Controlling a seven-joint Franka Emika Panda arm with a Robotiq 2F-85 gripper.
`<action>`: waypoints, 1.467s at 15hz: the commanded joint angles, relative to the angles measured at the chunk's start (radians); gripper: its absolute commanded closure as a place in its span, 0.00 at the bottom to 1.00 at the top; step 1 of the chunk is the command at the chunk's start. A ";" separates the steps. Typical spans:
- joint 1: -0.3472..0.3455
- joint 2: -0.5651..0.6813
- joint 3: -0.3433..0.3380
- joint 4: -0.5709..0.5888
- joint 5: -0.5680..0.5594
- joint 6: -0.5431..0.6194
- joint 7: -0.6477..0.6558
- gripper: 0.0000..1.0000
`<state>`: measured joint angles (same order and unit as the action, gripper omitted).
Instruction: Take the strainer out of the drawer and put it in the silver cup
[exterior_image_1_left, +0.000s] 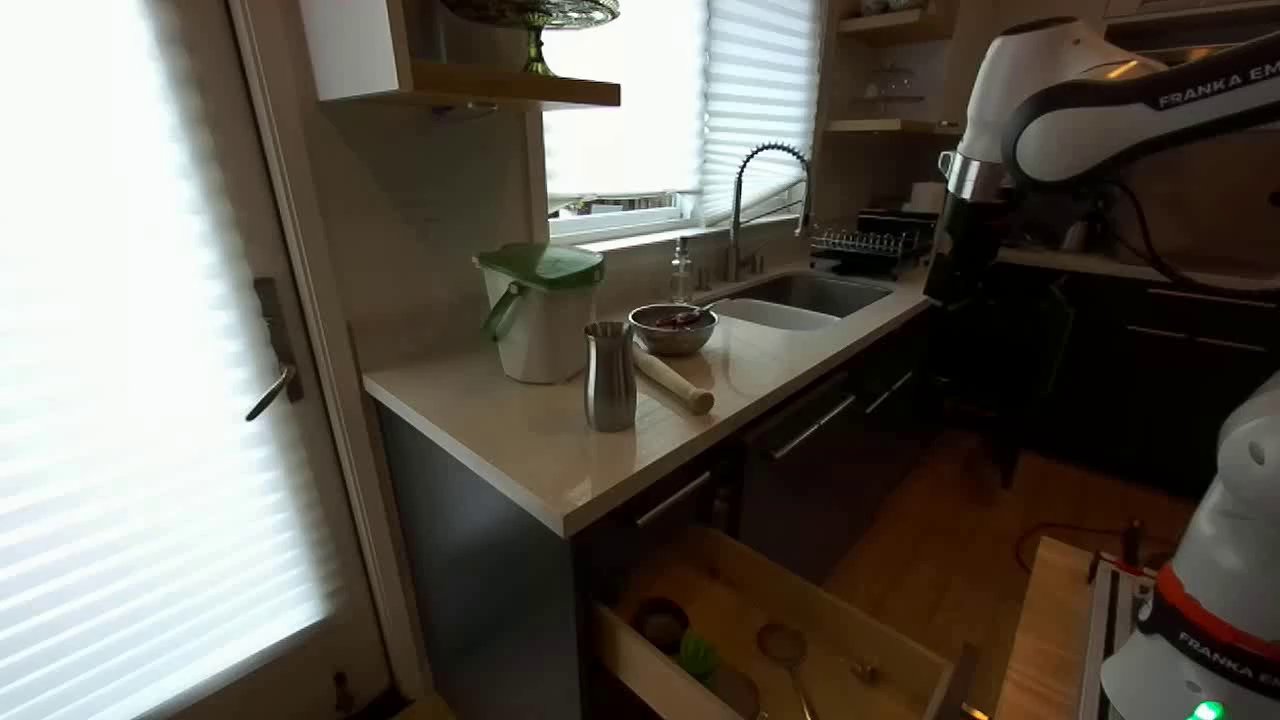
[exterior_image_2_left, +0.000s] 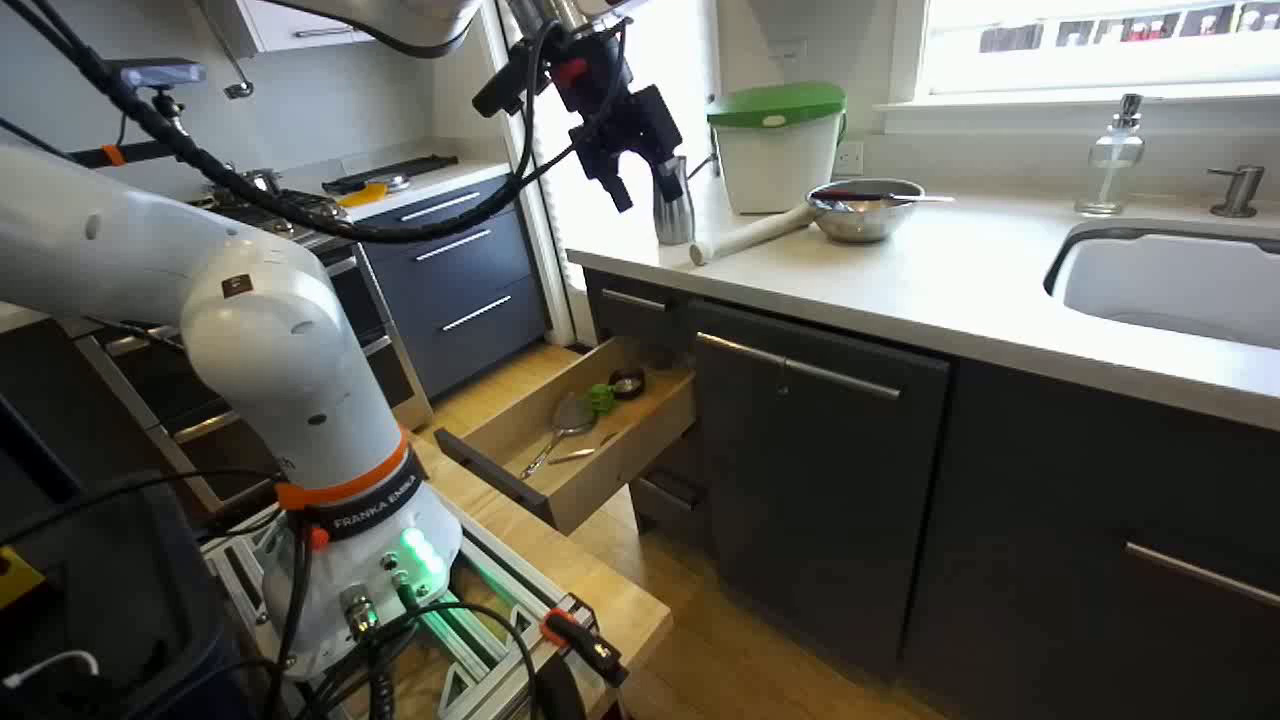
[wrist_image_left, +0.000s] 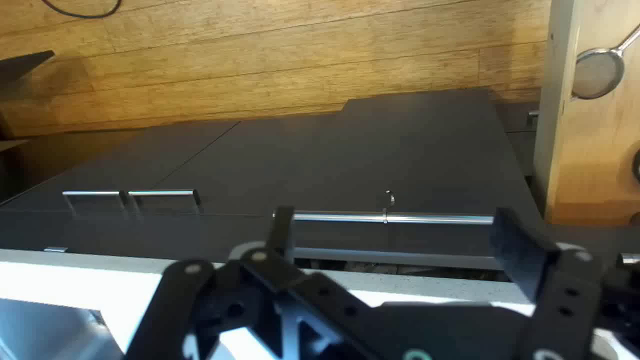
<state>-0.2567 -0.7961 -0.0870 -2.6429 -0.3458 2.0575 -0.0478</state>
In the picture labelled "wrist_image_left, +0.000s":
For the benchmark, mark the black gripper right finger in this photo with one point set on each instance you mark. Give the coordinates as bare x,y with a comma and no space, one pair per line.
567,300

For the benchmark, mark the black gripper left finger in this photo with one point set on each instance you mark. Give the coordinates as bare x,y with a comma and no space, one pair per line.
181,300

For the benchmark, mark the large metal mesh strainer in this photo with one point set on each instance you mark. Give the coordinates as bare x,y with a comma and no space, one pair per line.
596,72

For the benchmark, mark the wooden drawer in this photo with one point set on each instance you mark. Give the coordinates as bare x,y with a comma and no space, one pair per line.
580,147

